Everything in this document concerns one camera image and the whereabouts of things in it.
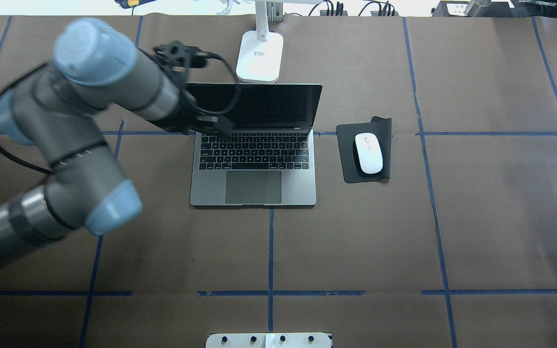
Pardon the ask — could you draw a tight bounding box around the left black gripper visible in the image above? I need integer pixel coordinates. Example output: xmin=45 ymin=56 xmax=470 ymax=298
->
xmin=162 ymin=90 xmax=235 ymax=142

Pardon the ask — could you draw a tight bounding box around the grey laptop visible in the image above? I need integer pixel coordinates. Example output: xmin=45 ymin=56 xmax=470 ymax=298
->
xmin=190 ymin=84 xmax=322 ymax=207

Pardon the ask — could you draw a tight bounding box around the white computer mouse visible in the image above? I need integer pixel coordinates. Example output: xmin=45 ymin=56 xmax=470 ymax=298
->
xmin=354 ymin=132 xmax=384 ymax=174

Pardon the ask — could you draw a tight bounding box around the black mouse pad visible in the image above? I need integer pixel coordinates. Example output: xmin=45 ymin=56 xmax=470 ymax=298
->
xmin=336 ymin=116 xmax=393 ymax=184

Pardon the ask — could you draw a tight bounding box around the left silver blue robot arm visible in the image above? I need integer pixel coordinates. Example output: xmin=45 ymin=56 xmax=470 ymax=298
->
xmin=0 ymin=17 xmax=242 ymax=268

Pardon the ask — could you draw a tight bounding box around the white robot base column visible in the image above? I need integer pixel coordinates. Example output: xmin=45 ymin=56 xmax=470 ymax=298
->
xmin=205 ymin=332 xmax=333 ymax=348

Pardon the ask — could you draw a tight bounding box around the white desk lamp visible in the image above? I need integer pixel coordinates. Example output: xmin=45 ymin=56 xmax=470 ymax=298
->
xmin=235 ymin=0 xmax=316 ymax=84

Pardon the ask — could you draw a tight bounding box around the orange black connector box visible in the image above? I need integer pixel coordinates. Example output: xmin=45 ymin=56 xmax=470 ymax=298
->
xmin=319 ymin=0 xmax=349 ymax=17

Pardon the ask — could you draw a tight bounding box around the silver metal cup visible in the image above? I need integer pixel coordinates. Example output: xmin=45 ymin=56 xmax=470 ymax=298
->
xmin=464 ymin=0 xmax=492 ymax=17

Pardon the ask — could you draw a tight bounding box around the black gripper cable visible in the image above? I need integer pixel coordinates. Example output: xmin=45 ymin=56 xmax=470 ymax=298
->
xmin=196 ymin=50 xmax=243 ymax=116

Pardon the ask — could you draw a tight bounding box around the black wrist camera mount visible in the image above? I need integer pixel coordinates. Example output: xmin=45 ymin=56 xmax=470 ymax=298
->
xmin=151 ymin=41 xmax=212 ymax=69

